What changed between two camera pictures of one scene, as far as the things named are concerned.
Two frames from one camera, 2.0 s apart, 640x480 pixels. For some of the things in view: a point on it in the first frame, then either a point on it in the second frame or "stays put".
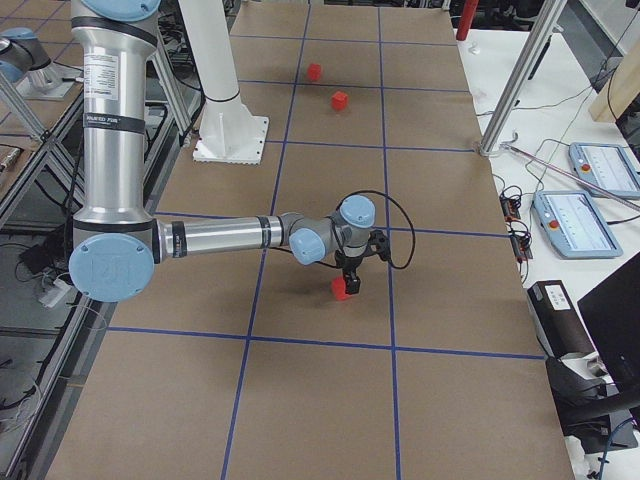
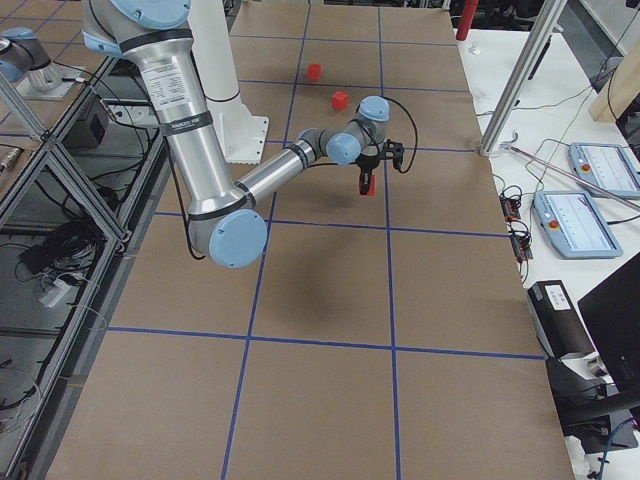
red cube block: [340, 101] stays put
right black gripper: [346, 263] → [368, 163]
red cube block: [339, 289] → [373, 185]
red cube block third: [314, 72] stays put
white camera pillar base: [229, 133] stays put
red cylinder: [466, 19] stays put
